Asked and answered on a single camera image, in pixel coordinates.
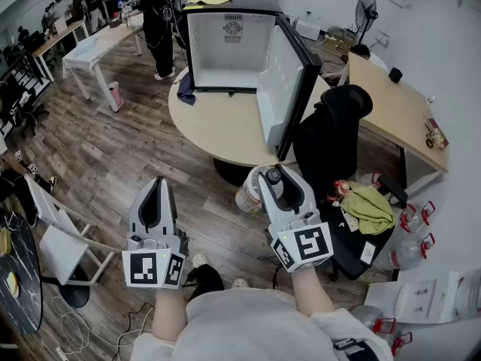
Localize small toy vehicle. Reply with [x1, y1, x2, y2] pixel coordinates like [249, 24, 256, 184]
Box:
[423, 114, 449, 150]

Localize white wooden chair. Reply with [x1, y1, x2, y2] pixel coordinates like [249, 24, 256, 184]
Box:
[24, 173, 118, 287]

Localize light wooden desk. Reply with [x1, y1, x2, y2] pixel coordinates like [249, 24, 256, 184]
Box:
[347, 50, 450, 199]

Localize person's black trouser leg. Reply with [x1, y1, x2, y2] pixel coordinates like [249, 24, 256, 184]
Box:
[182, 263, 225, 303]

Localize red soda bottle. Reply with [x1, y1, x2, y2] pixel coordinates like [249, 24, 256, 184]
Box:
[325, 178, 351, 203]

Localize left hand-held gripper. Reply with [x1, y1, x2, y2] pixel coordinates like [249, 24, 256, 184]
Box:
[121, 176, 190, 290]

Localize white floor cable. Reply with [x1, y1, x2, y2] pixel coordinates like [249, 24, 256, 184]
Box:
[50, 295, 155, 361]

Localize white plastic bottle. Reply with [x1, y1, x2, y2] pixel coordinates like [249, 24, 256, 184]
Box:
[235, 165, 285, 214]

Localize yellow-green cloth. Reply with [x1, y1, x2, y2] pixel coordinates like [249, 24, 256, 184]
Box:
[340, 181, 396, 236]

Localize wooden desk white legs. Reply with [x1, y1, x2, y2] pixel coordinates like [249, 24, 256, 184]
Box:
[32, 18, 90, 83]

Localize white curved table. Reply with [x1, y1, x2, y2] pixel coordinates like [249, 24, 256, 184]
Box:
[62, 13, 146, 113]

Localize black shoulder strap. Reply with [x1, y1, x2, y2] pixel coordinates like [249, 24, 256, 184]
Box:
[333, 338, 381, 361]

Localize black mesh office chair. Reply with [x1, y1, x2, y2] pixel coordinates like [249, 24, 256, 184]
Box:
[292, 83, 374, 202]

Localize black standing fan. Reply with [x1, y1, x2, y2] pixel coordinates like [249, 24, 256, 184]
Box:
[354, 0, 380, 45]

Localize black marble round table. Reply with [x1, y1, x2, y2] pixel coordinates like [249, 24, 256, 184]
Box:
[0, 211, 44, 336]

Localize black table pedestal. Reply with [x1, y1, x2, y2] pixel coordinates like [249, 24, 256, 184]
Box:
[213, 157, 266, 188]

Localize person's grey shirt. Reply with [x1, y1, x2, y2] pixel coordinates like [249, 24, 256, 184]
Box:
[129, 287, 395, 361]

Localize white flat box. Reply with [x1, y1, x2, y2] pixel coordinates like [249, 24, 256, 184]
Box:
[363, 270, 464, 325]

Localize black mini fridge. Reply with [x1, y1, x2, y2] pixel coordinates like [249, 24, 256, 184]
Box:
[182, 0, 323, 162]

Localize pink bin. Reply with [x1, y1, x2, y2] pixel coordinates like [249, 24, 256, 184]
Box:
[107, 80, 126, 113]

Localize person's right forearm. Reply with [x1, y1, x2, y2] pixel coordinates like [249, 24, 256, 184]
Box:
[291, 267, 335, 317]

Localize person's left forearm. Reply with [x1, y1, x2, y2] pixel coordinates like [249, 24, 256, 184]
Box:
[151, 286, 189, 341]

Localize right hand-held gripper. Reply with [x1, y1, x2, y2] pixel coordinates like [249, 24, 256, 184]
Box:
[257, 163, 334, 274]

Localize clear water jug red handle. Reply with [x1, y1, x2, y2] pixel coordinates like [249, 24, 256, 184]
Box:
[415, 200, 437, 229]
[396, 203, 418, 236]
[349, 305, 398, 337]
[386, 331, 414, 357]
[379, 233, 437, 272]

